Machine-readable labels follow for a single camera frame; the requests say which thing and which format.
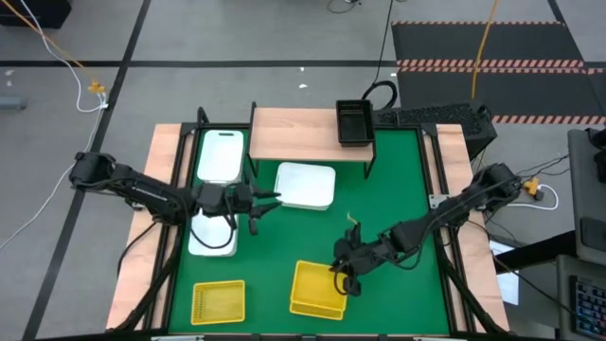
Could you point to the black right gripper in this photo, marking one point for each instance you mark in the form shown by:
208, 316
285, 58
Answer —
360, 256

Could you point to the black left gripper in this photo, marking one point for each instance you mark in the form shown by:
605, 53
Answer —
239, 199

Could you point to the yellow plastic basket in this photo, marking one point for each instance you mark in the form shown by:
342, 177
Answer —
315, 286
220, 303

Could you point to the white plastic bin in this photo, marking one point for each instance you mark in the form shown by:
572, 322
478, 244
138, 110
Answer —
305, 185
213, 237
220, 154

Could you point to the black plastic basket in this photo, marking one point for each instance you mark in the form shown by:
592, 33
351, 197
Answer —
355, 125
357, 143

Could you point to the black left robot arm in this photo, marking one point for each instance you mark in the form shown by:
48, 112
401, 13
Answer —
142, 189

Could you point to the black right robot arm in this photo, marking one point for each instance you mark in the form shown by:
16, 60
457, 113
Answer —
450, 213

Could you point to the wooden shelf with black legs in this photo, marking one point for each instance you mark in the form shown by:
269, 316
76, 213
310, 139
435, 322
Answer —
293, 135

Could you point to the green table mat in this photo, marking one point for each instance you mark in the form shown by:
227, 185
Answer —
284, 246

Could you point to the white paper sheet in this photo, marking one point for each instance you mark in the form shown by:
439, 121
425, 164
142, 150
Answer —
506, 279

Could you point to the yellow plug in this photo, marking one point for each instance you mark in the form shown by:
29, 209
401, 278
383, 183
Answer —
532, 186

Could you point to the black keyboard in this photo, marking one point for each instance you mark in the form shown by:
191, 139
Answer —
591, 308

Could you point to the grey flat floor object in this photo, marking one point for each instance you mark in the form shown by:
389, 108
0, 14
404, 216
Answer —
12, 102

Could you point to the black hazard-striped floor mat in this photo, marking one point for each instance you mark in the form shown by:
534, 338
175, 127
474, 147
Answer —
521, 42

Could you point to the grey metal bracket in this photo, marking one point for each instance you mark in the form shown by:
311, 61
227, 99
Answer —
438, 201

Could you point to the black metal table frame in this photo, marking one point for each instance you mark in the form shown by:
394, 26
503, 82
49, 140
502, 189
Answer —
432, 161

